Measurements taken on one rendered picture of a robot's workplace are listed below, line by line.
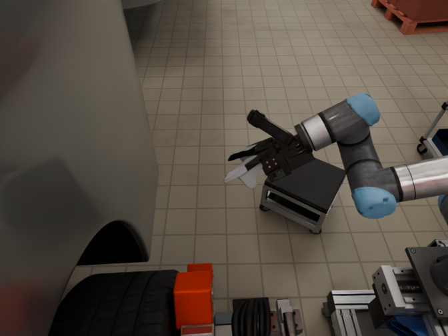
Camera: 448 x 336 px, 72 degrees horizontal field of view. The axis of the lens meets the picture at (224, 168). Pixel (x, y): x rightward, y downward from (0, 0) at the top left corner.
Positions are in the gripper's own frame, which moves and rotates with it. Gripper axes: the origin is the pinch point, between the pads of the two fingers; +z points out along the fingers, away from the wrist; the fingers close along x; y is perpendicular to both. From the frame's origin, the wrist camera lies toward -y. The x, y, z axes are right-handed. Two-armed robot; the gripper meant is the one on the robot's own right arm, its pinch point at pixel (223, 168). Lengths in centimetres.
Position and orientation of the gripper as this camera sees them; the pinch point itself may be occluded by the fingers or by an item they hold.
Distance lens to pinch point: 73.9
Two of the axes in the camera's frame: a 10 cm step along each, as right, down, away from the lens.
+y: 4.8, 8.4, 2.6
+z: -8.8, 4.3, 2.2
